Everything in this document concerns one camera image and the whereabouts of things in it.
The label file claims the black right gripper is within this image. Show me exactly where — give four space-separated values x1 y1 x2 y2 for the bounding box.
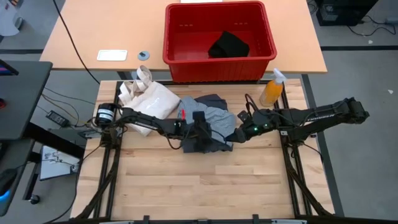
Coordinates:
225 108 280 144

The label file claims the light grey garment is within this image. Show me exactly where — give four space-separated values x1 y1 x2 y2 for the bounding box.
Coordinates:
177 95 237 147

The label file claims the dark grey garment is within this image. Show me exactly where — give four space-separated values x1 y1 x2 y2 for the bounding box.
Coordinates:
181 93 234 154

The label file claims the red plastic laundry bin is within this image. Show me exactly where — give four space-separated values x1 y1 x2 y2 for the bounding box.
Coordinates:
162 1 278 83

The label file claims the orange spray bottle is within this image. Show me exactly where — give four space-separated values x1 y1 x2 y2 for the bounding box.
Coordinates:
259 68 287 108

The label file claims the cream canvas tote bag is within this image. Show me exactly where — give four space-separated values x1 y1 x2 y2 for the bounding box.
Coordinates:
118 65 182 138

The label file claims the black garment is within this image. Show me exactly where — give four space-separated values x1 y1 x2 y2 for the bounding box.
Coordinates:
207 30 251 59

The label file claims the white rectangular card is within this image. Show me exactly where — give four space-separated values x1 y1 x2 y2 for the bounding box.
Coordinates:
96 49 128 62

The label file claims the white box with drawing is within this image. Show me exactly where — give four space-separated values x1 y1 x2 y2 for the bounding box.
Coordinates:
39 144 81 181

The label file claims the black power adapter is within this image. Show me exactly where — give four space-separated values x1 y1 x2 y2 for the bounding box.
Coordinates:
45 110 70 128

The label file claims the light orange desk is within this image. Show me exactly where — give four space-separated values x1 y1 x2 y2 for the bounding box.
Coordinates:
39 0 328 75

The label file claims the black computer case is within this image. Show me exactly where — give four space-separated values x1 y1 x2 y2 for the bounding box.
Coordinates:
315 0 379 27

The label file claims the black side desk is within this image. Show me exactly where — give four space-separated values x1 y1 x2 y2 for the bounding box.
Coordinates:
0 60 53 141

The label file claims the black curved side table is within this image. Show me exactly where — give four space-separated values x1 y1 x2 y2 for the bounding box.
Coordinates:
0 138 37 217

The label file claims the black computer mouse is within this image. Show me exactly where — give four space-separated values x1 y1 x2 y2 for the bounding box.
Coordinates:
0 167 18 203

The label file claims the dark tablet screen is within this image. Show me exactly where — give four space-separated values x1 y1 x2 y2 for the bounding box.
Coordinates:
0 58 19 77

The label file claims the white plastic stand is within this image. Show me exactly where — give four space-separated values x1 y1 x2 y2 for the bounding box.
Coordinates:
0 0 24 37

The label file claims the black aluminium table frame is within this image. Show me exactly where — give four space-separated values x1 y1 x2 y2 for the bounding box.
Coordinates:
71 73 346 224

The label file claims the long black hanging cable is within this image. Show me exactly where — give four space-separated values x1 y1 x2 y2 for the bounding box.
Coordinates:
52 0 101 77

